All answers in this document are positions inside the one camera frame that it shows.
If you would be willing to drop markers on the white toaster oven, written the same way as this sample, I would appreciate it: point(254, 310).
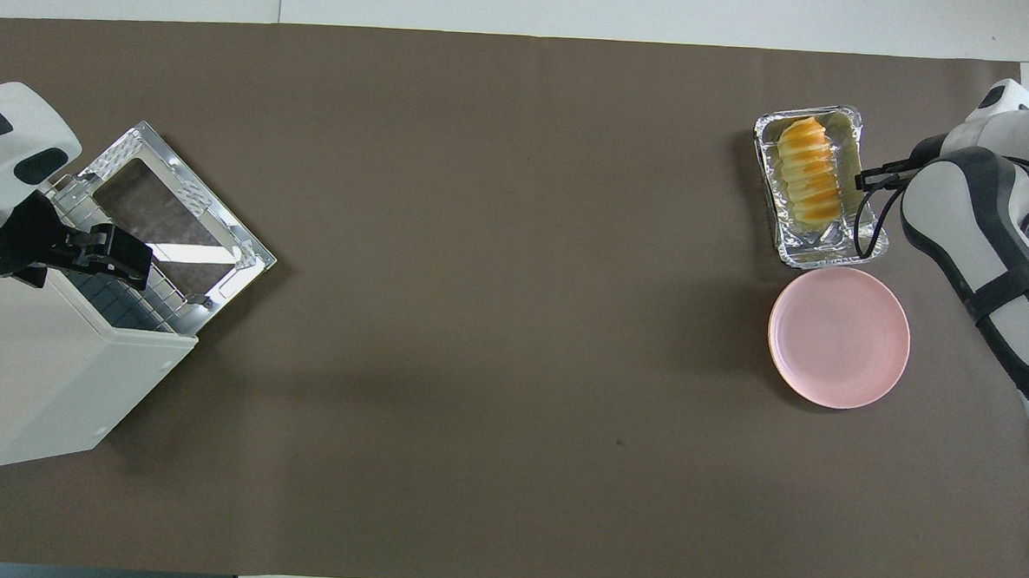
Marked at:
point(33, 372)

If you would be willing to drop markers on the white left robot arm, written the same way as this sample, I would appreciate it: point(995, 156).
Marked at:
point(8, 145)

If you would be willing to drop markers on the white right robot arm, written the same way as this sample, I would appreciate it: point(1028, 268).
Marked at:
point(995, 223)

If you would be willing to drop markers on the pink round plate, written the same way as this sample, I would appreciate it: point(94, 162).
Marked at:
point(838, 338)

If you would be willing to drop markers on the aluminium foil tray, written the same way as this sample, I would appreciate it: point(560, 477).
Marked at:
point(847, 134)

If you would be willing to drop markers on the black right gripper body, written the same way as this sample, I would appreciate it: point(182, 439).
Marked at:
point(927, 155)

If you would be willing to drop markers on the brown paper table mat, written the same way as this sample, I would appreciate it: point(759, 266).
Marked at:
point(478, 322)

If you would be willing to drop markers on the golden ridged bread roll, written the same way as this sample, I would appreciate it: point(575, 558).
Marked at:
point(808, 171)

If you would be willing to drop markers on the silver glass oven door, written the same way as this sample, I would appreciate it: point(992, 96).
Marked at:
point(162, 213)

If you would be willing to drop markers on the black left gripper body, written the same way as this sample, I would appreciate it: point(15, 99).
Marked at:
point(9, 236)

